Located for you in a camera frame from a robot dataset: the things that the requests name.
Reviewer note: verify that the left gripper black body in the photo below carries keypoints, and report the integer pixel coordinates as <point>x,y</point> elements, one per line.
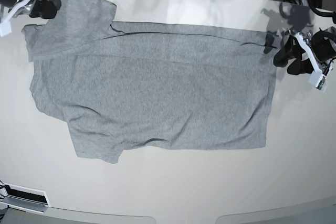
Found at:
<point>296,59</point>

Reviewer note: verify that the grey t-shirt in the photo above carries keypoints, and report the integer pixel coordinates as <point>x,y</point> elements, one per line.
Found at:
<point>121,86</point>

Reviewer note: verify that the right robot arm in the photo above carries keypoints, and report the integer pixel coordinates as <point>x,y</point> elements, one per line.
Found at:
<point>8,3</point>

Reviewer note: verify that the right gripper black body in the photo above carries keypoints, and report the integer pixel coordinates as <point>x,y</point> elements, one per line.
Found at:
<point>45,9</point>

